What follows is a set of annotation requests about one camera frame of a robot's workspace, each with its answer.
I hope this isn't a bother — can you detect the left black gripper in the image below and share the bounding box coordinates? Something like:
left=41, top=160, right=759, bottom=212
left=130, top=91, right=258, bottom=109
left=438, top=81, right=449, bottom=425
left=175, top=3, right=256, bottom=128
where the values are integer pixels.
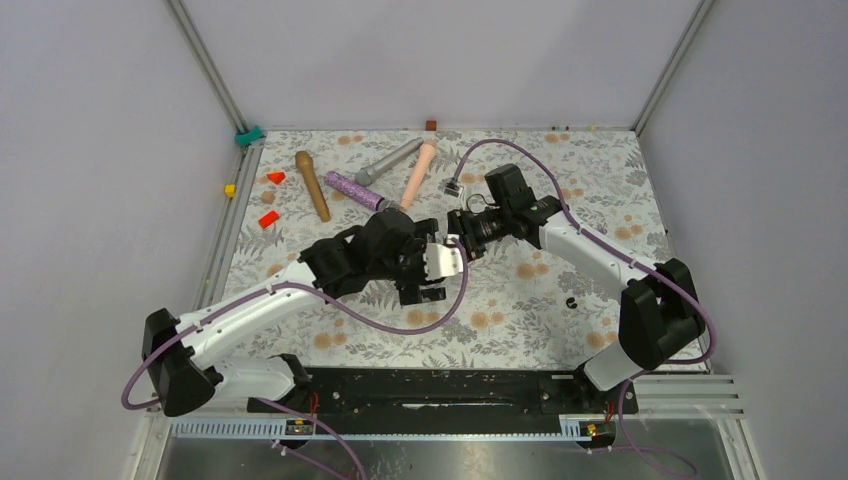
left=371, top=220, right=447, bottom=302

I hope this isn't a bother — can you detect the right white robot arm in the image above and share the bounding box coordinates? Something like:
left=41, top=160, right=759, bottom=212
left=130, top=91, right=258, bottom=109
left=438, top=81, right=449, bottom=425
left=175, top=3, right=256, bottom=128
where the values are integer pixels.
left=447, top=164, right=707, bottom=412

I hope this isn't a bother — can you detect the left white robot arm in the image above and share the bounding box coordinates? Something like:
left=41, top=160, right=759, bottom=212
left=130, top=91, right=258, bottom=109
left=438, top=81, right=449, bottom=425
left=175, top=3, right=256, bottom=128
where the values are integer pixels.
left=142, top=209, right=463, bottom=417

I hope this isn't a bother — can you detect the silver grey microphone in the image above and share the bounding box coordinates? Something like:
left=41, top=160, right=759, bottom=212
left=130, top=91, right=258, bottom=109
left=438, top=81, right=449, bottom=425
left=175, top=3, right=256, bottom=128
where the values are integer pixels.
left=354, top=137, right=424, bottom=187

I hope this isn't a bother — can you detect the purple glitter microphone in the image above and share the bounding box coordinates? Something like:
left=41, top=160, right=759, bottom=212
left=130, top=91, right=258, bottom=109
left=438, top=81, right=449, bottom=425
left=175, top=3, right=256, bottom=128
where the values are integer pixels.
left=324, top=171, right=400, bottom=212

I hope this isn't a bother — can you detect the floral patterned mat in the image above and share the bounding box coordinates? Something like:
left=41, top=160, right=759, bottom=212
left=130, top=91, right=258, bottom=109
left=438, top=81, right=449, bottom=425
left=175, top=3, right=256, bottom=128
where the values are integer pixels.
left=223, top=130, right=672, bottom=369

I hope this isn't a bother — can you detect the pink toy microphone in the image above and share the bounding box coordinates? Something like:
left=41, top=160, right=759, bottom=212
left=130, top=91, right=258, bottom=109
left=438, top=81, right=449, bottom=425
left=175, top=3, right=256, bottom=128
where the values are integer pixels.
left=400, top=140, right=438, bottom=211

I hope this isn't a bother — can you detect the brown toy microphone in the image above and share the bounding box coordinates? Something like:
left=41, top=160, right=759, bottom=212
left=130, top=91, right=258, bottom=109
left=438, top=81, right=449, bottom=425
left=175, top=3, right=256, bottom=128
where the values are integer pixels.
left=295, top=150, right=331, bottom=222

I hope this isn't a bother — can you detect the red wedge block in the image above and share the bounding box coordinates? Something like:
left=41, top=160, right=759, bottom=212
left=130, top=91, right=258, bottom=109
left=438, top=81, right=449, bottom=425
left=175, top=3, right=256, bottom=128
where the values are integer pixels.
left=258, top=211, right=280, bottom=229

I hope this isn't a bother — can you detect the red triangle block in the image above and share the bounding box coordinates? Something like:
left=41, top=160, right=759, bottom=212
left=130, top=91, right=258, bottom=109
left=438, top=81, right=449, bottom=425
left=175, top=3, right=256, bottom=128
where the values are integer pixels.
left=266, top=171, right=286, bottom=185

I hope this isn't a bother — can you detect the teal corner clip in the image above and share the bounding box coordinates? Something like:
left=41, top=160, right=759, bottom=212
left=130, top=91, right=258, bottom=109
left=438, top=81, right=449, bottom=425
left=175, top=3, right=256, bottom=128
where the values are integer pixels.
left=235, top=125, right=264, bottom=148

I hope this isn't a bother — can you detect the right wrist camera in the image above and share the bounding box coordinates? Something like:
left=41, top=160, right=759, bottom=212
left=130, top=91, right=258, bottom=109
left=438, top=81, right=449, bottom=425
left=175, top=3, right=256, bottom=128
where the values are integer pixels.
left=442, top=178, right=464, bottom=198

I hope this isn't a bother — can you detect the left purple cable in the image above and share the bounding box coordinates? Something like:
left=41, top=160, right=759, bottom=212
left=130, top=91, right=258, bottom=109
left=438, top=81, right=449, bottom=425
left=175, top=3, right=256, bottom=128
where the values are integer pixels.
left=120, top=238, right=472, bottom=480

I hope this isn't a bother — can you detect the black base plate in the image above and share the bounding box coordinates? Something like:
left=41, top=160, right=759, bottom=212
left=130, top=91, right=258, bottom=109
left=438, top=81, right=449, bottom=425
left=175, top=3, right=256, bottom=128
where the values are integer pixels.
left=247, top=367, right=639, bottom=435

